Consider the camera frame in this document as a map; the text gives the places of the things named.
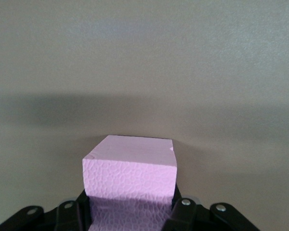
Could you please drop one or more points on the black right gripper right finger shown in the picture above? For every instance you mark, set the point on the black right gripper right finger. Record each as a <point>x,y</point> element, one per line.
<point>183,216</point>

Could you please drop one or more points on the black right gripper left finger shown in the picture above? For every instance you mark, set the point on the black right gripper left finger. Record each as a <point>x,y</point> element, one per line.
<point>67,216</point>

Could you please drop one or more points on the pink foam cube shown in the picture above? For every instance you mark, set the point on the pink foam cube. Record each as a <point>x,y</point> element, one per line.
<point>130,173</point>

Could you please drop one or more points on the brown paper table cover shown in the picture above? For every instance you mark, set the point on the brown paper table cover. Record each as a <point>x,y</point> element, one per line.
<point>144,60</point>

